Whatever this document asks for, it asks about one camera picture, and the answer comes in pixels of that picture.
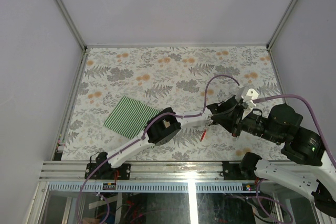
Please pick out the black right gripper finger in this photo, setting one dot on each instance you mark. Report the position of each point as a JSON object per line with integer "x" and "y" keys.
{"x": 226, "y": 121}
{"x": 221, "y": 109}

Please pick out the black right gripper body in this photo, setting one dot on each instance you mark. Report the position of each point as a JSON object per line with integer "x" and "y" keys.
{"x": 247, "y": 124}

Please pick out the red keyring fob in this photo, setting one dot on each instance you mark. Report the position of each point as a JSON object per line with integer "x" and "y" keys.
{"x": 203, "y": 135}

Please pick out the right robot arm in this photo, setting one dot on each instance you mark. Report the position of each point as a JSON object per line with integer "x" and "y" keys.
{"x": 300, "y": 145}

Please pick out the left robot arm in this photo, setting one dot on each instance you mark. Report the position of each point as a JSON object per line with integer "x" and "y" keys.
{"x": 158, "y": 131}

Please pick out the green striped cloth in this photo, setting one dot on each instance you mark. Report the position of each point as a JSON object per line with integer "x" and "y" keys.
{"x": 129, "y": 117}

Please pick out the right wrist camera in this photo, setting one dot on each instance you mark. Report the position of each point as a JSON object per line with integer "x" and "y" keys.
{"x": 246, "y": 97}

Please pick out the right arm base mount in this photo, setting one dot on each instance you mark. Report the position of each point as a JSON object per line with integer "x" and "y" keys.
{"x": 232, "y": 171}

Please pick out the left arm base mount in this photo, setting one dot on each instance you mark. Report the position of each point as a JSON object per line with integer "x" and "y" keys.
{"x": 121, "y": 173}

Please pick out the aluminium front rail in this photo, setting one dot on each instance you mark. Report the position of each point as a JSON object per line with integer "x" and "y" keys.
{"x": 140, "y": 171}

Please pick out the slotted cable duct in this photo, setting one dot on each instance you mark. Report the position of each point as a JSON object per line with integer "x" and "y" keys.
{"x": 137, "y": 187}

